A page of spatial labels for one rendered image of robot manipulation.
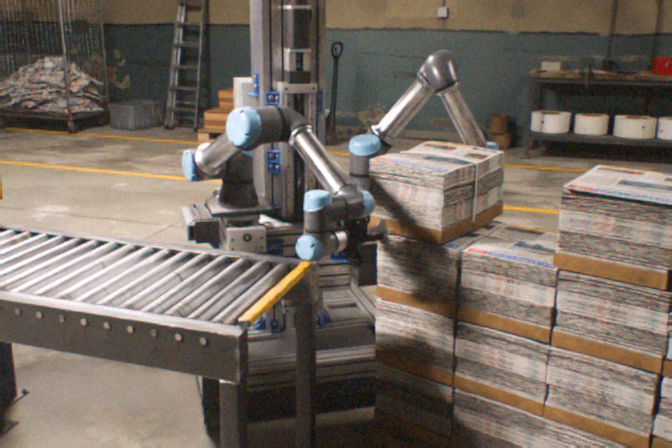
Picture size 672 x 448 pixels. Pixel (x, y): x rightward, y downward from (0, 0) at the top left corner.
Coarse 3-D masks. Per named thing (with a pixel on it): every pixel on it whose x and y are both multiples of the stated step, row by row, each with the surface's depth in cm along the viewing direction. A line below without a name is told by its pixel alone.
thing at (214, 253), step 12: (0, 228) 246; (12, 228) 245; (24, 228) 245; (36, 228) 246; (84, 240) 236; (108, 240) 233; (120, 240) 234; (132, 240) 234; (144, 240) 234; (156, 252) 228; (180, 252) 225; (192, 252) 224; (204, 252) 223; (216, 252) 223; (228, 252) 223; (240, 252) 223; (252, 264) 218; (276, 264) 215; (288, 264) 214; (312, 264) 213; (312, 276) 212; (300, 288) 215; (312, 288) 213; (288, 300) 217; (300, 300) 216; (312, 300) 214
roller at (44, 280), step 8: (104, 248) 226; (112, 248) 229; (80, 256) 218; (88, 256) 219; (96, 256) 221; (72, 264) 212; (80, 264) 214; (88, 264) 217; (48, 272) 205; (56, 272) 206; (64, 272) 208; (72, 272) 211; (32, 280) 199; (40, 280) 200; (48, 280) 202; (16, 288) 193; (24, 288) 194; (32, 288) 196; (40, 288) 198
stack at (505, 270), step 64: (384, 256) 235; (448, 256) 221; (512, 256) 212; (384, 320) 240; (448, 320) 226; (576, 320) 202; (640, 320) 192; (384, 384) 247; (448, 384) 233; (512, 384) 218; (576, 384) 205; (640, 384) 195
